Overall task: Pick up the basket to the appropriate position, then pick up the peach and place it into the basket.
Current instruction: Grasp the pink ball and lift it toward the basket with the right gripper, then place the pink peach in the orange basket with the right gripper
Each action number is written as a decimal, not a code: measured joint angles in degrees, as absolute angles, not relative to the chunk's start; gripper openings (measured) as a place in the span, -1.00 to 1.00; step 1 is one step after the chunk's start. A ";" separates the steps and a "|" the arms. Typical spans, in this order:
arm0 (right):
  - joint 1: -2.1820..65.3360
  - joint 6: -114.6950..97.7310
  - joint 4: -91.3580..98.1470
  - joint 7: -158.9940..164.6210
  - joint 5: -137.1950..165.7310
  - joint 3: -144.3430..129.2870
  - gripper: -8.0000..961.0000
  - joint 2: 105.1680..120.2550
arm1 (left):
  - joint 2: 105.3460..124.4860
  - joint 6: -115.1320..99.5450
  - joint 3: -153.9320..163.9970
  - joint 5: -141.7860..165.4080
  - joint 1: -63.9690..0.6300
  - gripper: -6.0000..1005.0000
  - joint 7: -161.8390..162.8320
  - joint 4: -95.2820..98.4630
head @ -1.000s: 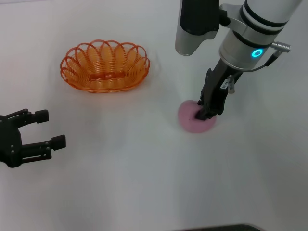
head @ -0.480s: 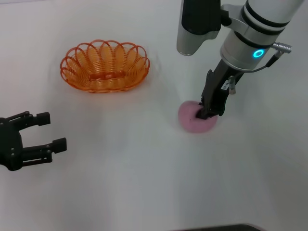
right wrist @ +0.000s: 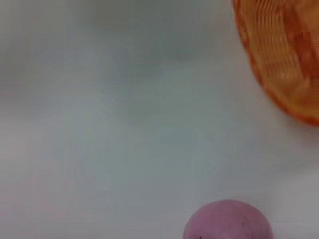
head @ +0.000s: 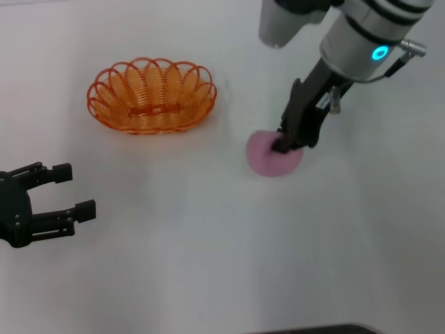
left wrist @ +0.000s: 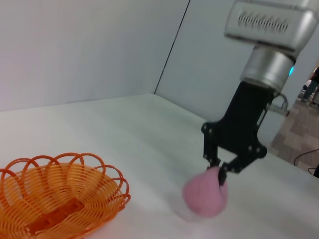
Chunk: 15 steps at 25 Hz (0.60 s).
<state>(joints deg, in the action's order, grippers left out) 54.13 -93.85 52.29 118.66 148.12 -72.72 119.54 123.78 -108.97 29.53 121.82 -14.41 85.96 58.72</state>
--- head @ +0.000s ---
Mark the pink toy peach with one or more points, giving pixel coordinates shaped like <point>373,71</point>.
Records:
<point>264,156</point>

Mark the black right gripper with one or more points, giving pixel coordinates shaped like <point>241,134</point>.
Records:
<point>306,115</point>

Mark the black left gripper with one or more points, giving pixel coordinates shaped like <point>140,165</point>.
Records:
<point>14,208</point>

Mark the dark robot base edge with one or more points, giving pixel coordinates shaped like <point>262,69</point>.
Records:
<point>313,330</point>

